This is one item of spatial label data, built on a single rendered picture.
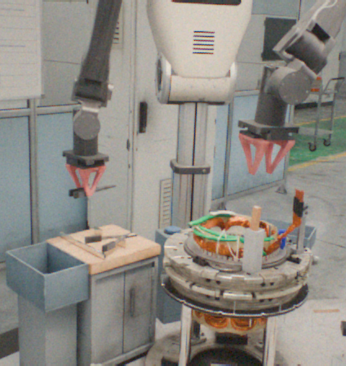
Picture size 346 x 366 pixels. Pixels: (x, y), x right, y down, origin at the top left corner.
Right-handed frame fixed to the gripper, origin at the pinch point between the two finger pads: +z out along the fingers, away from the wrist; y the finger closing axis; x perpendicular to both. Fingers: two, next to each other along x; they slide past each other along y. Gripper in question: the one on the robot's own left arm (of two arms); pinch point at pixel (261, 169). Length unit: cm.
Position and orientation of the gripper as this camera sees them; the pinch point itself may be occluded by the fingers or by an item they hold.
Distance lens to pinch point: 112.2
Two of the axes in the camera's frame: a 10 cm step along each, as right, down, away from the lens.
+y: 8.5, -0.6, 5.2
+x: -5.1, -3.1, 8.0
